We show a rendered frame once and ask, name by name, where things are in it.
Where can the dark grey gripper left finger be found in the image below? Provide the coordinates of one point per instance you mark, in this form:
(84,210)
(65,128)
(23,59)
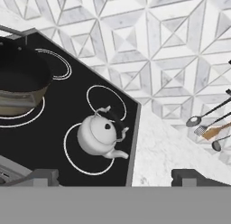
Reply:
(45,177)

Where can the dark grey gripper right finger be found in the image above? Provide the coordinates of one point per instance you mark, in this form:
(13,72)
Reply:
(184,177)

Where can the black hanging spoon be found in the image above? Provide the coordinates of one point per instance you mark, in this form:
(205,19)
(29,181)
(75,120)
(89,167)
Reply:
(216,145)

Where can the grey slotted hanging spatula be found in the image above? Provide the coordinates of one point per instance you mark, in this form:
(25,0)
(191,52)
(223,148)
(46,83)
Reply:
(199,130)

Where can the wooden hanging spatula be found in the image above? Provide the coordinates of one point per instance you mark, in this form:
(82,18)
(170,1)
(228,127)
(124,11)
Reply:
(212,132)

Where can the black hanging ladle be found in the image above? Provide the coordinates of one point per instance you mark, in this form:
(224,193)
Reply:
(193,120)

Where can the black glass hob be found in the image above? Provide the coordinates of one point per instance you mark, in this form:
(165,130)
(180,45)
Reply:
(60,113)

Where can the black pan with tan outside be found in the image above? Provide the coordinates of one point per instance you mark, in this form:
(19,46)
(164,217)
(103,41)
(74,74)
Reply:
(21,74)

